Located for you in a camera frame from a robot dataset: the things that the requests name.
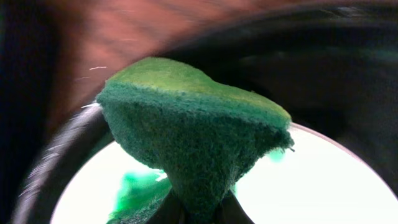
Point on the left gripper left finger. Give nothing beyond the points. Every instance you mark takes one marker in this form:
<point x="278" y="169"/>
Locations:
<point x="169" y="212"/>

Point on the green scrub sponge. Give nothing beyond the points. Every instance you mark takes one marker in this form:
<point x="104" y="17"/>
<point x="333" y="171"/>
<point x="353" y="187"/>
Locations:
<point x="203" y="134"/>

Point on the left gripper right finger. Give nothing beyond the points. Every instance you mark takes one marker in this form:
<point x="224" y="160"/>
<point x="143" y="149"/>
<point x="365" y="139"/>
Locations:
<point x="229" y="211"/>

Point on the white plate with green smear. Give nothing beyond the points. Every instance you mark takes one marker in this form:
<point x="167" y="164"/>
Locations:
<point x="317" y="181"/>

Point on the round black serving tray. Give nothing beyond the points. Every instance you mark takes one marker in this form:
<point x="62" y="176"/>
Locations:
<point x="332" y="64"/>

